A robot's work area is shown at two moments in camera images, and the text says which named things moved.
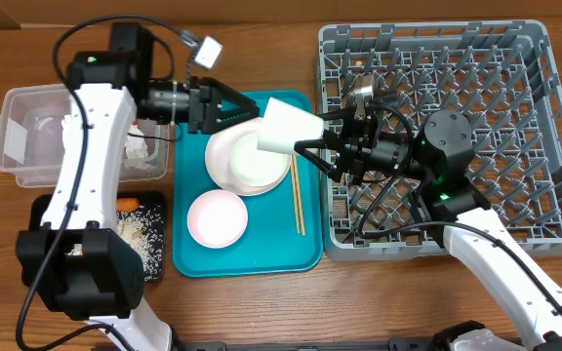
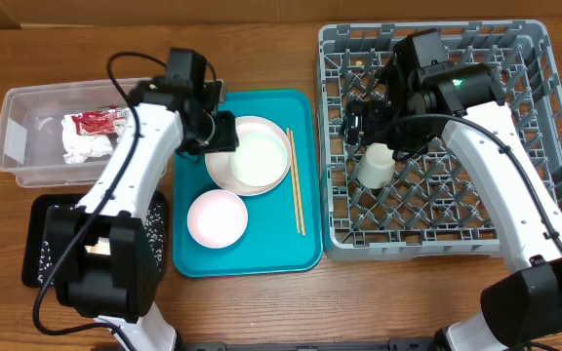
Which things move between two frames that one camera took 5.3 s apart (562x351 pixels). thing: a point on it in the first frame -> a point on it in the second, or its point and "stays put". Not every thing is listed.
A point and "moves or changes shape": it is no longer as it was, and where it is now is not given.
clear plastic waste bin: (29, 138) stays put
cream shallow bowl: (241, 167) stays put
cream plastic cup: (285, 124) moves or changes shape
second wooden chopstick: (299, 193) stays put
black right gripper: (360, 143) -> (378, 116)
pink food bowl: (217, 218) stays put
